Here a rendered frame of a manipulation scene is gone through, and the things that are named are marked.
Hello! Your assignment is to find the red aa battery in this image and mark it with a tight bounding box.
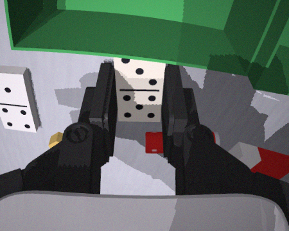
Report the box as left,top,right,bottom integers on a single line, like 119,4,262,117
145,132,220,153

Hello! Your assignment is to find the green bin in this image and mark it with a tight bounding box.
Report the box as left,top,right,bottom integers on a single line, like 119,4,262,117
4,0,289,96

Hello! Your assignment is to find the white domino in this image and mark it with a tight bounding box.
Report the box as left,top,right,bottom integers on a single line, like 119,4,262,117
114,58,166,122
0,65,39,133

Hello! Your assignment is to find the brass hex nut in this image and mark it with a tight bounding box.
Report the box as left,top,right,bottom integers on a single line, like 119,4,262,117
48,132,63,148

